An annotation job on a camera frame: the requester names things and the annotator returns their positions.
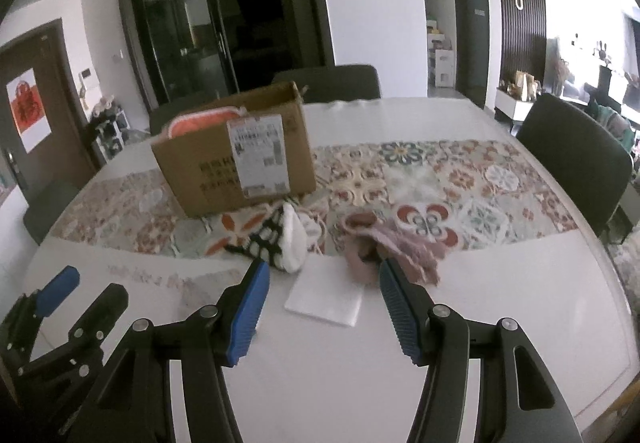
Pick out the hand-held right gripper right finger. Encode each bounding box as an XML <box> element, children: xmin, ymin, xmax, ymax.
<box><xmin>378</xmin><ymin>258</ymin><xmax>586</xmax><ymax>443</ymax></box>

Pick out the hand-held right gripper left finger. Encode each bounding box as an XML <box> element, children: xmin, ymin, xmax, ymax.
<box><xmin>65</xmin><ymin>258</ymin><xmax>271</xmax><ymax>443</ymax></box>

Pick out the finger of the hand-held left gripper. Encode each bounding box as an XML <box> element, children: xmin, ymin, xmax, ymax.
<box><xmin>1</xmin><ymin>265</ymin><xmax>81</xmax><ymax>340</ymax></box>
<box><xmin>27</xmin><ymin>283</ymin><xmax>129</xmax><ymax>376</ymax></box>

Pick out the cardboard box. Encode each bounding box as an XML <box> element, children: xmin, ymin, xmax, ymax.
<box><xmin>151</xmin><ymin>81</ymin><xmax>317</xmax><ymax>219</ymax></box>

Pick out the white paper napkin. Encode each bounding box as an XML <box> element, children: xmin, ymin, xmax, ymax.
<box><xmin>284</xmin><ymin>268</ymin><xmax>365</xmax><ymax>328</ymax></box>

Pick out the patterned table runner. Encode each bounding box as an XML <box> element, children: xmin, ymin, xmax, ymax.
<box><xmin>50</xmin><ymin>139</ymin><xmax>581</xmax><ymax>260</ymax></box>

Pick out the white shoe rack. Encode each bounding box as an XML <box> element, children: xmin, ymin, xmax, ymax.
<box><xmin>90</xmin><ymin>96</ymin><xmax>132</xmax><ymax>165</ymax></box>

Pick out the red white door poster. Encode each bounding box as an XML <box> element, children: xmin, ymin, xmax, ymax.
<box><xmin>6</xmin><ymin>68</ymin><xmax>51</xmax><ymax>154</ymax></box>

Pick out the brown entrance door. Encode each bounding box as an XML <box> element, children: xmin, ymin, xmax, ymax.
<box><xmin>0</xmin><ymin>18</ymin><xmax>98</xmax><ymax>204</ymax></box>

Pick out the white sideboard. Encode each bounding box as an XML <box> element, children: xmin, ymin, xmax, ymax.
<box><xmin>495</xmin><ymin>86</ymin><xmax>536</xmax><ymax>124</ymax></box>

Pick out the white hallway shelf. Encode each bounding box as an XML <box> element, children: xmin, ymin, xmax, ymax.
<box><xmin>426</xmin><ymin>13</ymin><xmax>456</xmax><ymax>89</ymax></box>

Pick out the gold table ornament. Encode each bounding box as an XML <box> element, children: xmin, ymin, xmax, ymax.
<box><xmin>515</xmin><ymin>70</ymin><xmax>542</xmax><ymax>102</ymax></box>

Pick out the dark interior door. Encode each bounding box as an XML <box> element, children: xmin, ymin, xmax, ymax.
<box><xmin>450</xmin><ymin>0</ymin><xmax>493</xmax><ymax>109</ymax></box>

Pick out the dark glass sliding door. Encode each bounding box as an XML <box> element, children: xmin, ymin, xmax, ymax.
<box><xmin>115</xmin><ymin>0</ymin><xmax>336</xmax><ymax>111</ymax></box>

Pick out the door lock handle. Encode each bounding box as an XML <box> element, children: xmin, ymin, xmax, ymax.
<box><xmin>2</xmin><ymin>148</ymin><xmax>21</xmax><ymax>189</ymax></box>

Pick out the dark slatted wall panel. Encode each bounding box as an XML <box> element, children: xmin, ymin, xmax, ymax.
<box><xmin>487</xmin><ymin>0</ymin><xmax>548</xmax><ymax>89</ymax></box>

